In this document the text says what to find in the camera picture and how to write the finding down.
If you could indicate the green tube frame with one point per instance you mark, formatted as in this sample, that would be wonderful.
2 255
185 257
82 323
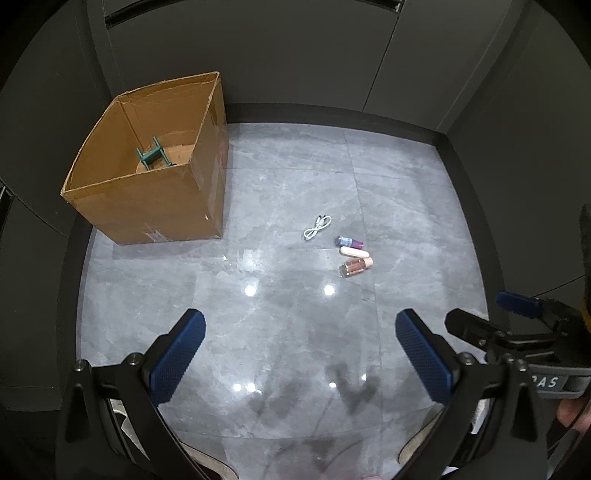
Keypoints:
150 158

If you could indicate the person's right hand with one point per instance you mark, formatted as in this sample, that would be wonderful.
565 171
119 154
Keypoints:
575 413

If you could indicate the cream cosmetic tube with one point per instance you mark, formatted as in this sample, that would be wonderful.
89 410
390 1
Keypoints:
354 252

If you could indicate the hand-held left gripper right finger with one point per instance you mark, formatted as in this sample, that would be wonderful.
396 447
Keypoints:
425 355

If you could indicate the clear pink bottle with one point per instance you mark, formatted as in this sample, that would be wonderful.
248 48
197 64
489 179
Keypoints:
354 267

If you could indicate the purple and blue bottle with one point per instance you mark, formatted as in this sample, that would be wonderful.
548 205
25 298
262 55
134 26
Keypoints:
353 242

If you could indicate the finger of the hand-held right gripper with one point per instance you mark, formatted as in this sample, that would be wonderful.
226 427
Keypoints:
519 302
471 327

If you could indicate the white shoe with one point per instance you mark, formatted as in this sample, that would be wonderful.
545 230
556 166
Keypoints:
207 464
418 438

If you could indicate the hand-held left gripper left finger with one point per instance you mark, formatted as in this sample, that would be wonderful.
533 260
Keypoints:
180 350

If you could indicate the brown cardboard box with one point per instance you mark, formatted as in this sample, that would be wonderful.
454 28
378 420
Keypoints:
152 207

